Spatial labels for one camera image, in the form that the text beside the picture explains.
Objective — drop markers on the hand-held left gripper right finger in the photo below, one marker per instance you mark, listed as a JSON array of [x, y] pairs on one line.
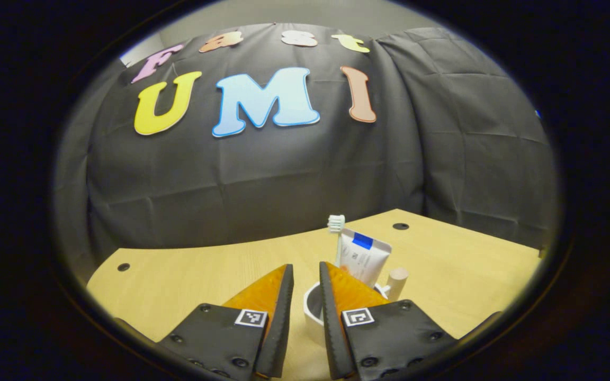
[[331, 328]]

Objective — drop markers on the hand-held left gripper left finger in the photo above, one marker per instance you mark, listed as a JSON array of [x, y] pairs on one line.
[[281, 328]]

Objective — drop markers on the white toothpaste tube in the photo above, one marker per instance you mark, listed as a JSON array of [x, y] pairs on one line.
[[363, 259]]

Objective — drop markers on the white toothbrush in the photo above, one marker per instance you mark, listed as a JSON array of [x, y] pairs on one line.
[[336, 223]]

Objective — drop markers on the light wooden desktop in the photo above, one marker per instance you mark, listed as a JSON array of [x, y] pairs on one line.
[[469, 275]]

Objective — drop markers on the black desk grommet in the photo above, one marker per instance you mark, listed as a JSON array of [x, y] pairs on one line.
[[123, 267], [400, 226]]

